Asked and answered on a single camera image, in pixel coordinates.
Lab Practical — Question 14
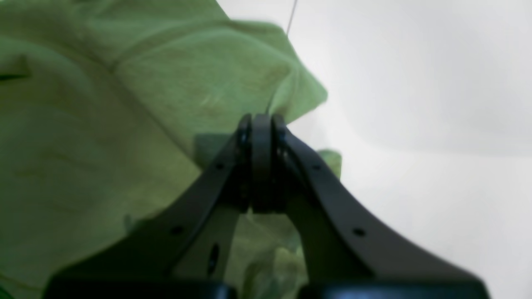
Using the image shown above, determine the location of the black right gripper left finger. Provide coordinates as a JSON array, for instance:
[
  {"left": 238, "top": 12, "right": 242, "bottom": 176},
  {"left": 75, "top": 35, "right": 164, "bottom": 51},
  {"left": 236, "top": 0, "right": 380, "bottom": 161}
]
[{"left": 43, "top": 114, "right": 264, "bottom": 299}]

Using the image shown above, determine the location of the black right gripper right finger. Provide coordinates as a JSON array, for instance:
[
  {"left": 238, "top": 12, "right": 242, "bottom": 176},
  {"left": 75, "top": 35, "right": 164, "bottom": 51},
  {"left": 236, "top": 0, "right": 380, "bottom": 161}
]
[{"left": 263, "top": 114, "right": 490, "bottom": 299}]

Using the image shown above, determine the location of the green t-shirt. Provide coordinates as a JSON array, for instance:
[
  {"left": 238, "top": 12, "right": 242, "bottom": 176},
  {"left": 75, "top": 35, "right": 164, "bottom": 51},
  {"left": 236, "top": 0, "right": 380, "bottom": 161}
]
[{"left": 1, "top": 0, "right": 327, "bottom": 299}]

